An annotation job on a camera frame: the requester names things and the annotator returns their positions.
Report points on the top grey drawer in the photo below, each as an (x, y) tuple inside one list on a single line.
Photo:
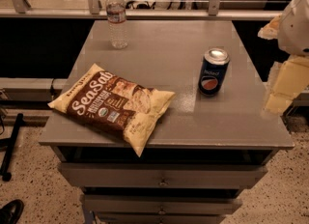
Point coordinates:
[(162, 175)]

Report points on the black shoe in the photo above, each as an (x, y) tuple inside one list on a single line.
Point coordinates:
[(11, 212)]

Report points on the yellow brown chips bag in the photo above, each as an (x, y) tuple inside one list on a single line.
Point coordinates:
[(115, 105)]

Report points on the lower grey drawer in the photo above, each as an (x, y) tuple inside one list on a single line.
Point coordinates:
[(160, 205)]

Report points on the black chair leg with caster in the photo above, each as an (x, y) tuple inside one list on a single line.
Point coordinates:
[(8, 145)]

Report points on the clear plastic water bottle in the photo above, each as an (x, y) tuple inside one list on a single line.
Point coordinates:
[(116, 17)]

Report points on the grey drawer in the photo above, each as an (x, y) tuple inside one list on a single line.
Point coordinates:
[(162, 175), (160, 205)]

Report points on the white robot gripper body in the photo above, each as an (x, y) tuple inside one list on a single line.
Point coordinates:
[(295, 28)]

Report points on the grey drawer cabinet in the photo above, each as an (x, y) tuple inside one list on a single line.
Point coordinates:
[(228, 128)]

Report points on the blue Pepsi soda can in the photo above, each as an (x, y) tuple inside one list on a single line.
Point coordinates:
[(213, 71)]

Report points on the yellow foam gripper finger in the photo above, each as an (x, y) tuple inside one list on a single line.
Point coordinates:
[(285, 83), (270, 31)]

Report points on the metal railing frame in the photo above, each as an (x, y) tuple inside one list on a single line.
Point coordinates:
[(135, 9)]

